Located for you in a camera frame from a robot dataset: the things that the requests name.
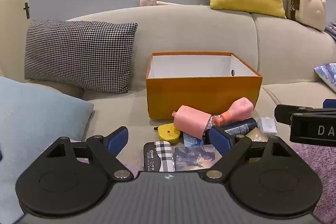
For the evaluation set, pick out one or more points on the blue printed cushion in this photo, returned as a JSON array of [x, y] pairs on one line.
[[328, 77]]

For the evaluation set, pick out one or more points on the beige sofa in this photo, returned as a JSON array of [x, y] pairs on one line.
[[197, 29]]

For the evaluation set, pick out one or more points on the houndstooth pillow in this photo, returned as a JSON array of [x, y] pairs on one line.
[[78, 56]]

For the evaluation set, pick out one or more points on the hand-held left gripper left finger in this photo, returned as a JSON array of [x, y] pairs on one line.
[[118, 138]]

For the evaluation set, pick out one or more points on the cream mini suitcase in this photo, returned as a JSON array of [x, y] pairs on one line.
[[307, 7]]

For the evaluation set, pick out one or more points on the small white box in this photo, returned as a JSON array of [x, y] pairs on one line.
[[267, 125]]

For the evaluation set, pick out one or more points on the pink square bottle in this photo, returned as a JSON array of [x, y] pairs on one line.
[[193, 120]]

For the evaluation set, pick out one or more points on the stack of magazines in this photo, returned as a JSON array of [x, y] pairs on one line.
[[332, 29]]

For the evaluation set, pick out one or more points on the blue printed card pack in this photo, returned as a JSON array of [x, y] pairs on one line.
[[191, 140]]

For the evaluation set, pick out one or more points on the dark picture box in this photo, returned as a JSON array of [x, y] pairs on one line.
[[194, 157]]

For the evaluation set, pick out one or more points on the purple fluffy rug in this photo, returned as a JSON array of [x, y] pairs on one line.
[[323, 166]]

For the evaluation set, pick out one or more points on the small brown box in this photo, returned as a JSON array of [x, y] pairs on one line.
[[258, 136]]

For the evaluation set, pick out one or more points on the light blue pillow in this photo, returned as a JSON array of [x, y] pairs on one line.
[[34, 119]]

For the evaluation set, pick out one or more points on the pink plush toy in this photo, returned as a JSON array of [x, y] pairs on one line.
[[148, 0]]

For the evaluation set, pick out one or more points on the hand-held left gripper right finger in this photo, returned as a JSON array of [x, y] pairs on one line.
[[219, 139]]

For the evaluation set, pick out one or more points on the black plaid case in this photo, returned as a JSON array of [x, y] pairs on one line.
[[158, 155]]

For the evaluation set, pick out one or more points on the pink pump bottle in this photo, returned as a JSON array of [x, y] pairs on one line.
[[237, 109]]

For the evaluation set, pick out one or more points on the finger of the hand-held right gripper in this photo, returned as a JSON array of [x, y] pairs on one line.
[[304, 127], [330, 103]]

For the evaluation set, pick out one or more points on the orange cardboard box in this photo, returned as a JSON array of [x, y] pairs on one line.
[[202, 95]]

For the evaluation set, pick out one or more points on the yellow tape measure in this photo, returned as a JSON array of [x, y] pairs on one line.
[[169, 132]]

